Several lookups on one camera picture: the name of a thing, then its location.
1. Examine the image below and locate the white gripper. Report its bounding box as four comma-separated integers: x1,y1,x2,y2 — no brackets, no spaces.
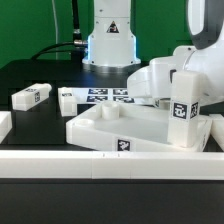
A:
127,45,224,106

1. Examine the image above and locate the white desk top tray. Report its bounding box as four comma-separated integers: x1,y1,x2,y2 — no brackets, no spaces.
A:
66,101,212,152

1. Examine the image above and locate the white sheet with tags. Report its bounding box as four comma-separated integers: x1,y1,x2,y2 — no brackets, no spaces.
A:
72,88,146,105

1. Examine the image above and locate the white right fence block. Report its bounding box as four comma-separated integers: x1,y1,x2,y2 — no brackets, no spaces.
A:
210,114,224,152

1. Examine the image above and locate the white fence block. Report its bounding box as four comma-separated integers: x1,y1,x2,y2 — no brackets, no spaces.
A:
210,114,224,152
0,111,12,144

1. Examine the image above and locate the white left fence block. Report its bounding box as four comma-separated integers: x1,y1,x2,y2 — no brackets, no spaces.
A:
0,111,12,144

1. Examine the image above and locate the white front fence bar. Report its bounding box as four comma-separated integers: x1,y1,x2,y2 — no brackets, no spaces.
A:
0,150,224,180

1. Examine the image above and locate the black vertical cable connector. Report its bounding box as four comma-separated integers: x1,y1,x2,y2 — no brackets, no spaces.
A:
72,0,81,40

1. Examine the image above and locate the black cable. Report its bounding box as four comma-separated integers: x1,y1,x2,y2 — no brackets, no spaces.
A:
30,40,88,61

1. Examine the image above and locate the white thin cable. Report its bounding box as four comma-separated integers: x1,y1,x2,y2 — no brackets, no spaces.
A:
51,0,59,61

